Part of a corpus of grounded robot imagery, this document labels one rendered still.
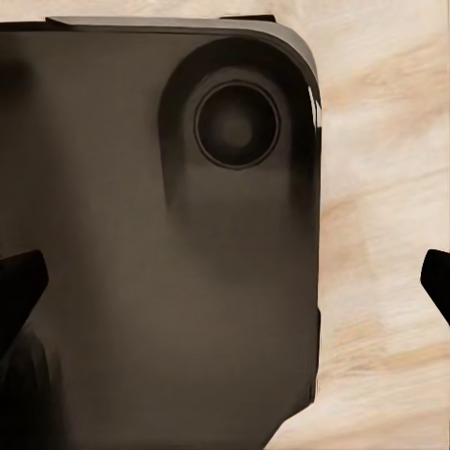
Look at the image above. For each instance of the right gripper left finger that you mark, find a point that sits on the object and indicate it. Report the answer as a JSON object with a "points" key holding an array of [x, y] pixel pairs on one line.
{"points": [[23, 279]]}

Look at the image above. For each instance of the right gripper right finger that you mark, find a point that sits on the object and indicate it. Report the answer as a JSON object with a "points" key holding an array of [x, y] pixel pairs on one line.
{"points": [[435, 278]]}

